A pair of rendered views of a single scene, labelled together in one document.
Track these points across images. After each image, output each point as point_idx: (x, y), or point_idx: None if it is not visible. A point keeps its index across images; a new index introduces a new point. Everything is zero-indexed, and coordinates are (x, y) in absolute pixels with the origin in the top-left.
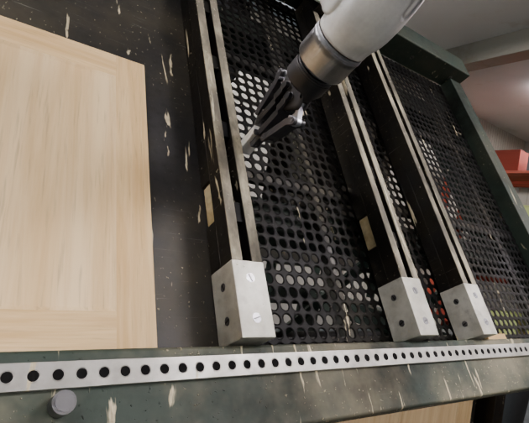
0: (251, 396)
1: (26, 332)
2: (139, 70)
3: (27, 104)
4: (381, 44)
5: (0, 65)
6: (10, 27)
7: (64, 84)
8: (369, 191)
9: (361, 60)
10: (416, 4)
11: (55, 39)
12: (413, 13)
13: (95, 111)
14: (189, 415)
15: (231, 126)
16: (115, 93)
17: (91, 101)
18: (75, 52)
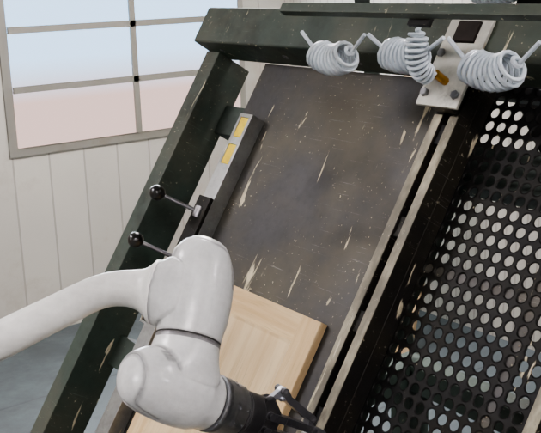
0: None
1: None
2: (313, 330)
3: (227, 376)
4: (179, 428)
5: (229, 340)
6: (246, 301)
7: (255, 354)
8: None
9: (203, 429)
10: (147, 412)
11: (268, 307)
12: (158, 416)
13: (261, 381)
14: None
15: (320, 416)
16: (282, 362)
17: (264, 370)
18: (275, 319)
